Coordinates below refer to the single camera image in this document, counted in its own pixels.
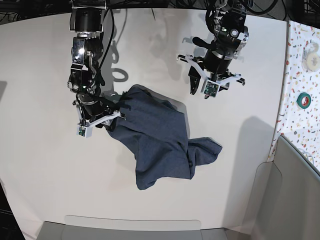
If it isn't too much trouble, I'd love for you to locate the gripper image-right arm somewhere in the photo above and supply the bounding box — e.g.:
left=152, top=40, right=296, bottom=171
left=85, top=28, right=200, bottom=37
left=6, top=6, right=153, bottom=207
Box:
left=177, top=50, right=246, bottom=95

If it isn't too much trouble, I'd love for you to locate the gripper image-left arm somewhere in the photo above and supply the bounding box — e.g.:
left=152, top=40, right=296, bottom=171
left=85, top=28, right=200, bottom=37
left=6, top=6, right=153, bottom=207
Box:
left=72, top=92, right=125, bottom=130

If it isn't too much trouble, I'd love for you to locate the dark blue t-shirt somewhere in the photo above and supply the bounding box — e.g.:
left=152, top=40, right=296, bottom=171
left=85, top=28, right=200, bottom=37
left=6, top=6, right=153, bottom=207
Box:
left=107, top=84, right=223, bottom=190

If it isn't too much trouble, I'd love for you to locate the green tape roll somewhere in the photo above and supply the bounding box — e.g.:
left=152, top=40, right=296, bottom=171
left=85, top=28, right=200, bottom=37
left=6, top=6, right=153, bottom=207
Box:
left=296, top=92, right=312, bottom=109

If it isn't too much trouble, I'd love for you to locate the clear tape roll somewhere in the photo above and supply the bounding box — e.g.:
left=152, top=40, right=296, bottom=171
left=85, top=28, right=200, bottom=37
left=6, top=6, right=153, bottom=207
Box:
left=301, top=42, right=320, bottom=72

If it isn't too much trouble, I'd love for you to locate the terrazzo patterned side surface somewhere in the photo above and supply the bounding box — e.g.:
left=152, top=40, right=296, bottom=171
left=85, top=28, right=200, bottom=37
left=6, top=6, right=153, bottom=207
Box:
left=268, top=21, right=320, bottom=169

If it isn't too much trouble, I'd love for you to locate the grey chair bottom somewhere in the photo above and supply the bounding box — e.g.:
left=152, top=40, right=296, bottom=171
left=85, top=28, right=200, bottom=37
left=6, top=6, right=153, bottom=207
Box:
left=37, top=215, right=227, bottom=240

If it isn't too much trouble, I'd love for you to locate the grey chair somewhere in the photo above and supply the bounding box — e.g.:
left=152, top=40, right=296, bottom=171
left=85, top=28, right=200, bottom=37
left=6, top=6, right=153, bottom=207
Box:
left=245, top=136, right=320, bottom=240
left=37, top=215, right=227, bottom=240

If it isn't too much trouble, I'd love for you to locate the grey chair right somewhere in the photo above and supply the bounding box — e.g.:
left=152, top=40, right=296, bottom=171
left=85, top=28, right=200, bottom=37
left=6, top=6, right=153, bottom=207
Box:
left=245, top=136, right=320, bottom=240

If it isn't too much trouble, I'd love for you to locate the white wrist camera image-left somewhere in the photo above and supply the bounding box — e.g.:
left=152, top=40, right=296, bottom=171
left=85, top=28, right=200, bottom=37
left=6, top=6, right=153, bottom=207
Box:
left=76, top=123, right=93, bottom=138

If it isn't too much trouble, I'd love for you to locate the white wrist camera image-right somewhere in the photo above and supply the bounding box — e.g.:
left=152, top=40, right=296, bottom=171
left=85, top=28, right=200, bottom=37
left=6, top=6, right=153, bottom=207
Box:
left=203, top=80, right=221, bottom=99

